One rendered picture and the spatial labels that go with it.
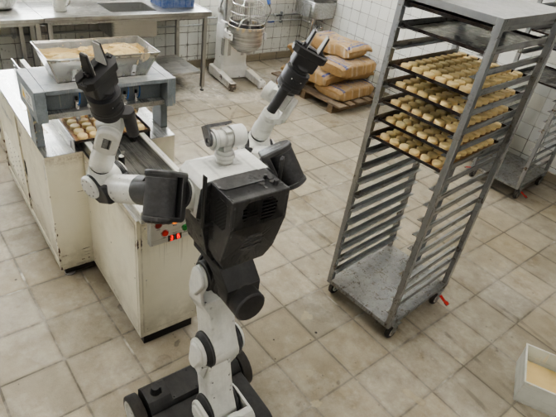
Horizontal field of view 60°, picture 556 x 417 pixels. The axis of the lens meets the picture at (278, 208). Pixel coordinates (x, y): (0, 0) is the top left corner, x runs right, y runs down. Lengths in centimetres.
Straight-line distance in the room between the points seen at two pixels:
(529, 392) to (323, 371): 108
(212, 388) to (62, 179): 137
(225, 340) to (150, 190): 74
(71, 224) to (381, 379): 191
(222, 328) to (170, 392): 57
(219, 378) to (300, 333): 94
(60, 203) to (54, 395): 97
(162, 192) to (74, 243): 172
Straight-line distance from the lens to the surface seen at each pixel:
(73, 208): 291
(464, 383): 301
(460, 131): 224
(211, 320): 183
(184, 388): 238
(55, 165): 274
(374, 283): 312
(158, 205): 137
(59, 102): 270
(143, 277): 241
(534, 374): 320
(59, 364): 278
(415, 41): 252
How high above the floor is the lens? 214
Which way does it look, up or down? 34 degrees down
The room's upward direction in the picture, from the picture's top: 9 degrees clockwise
